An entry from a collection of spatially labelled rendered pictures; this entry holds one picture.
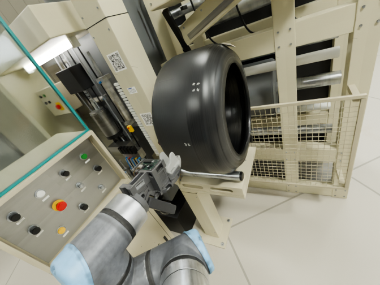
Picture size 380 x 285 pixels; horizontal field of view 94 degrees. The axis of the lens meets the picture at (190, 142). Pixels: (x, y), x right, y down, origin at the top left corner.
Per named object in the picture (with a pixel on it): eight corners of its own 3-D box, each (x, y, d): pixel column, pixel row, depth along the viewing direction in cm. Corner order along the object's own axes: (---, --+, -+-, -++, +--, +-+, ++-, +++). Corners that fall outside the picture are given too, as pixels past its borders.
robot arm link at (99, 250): (70, 294, 34) (33, 264, 30) (118, 234, 43) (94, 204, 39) (97, 316, 28) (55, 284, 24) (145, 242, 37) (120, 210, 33)
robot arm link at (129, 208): (142, 241, 38) (113, 229, 43) (155, 221, 41) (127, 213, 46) (122, 212, 34) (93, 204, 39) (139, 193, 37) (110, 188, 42)
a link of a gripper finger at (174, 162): (182, 143, 54) (165, 162, 47) (188, 159, 56) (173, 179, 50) (173, 143, 55) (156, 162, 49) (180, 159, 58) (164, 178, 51)
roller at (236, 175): (182, 168, 103) (181, 176, 102) (178, 166, 99) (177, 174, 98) (244, 172, 85) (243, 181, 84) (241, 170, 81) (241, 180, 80)
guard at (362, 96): (220, 178, 166) (197, 114, 129) (221, 177, 167) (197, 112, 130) (347, 190, 119) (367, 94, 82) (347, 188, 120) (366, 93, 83)
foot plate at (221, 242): (196, 240, 159) (195, 239, 157) (206, 213, 177) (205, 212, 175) (225, 249, 145) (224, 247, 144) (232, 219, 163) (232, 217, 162)
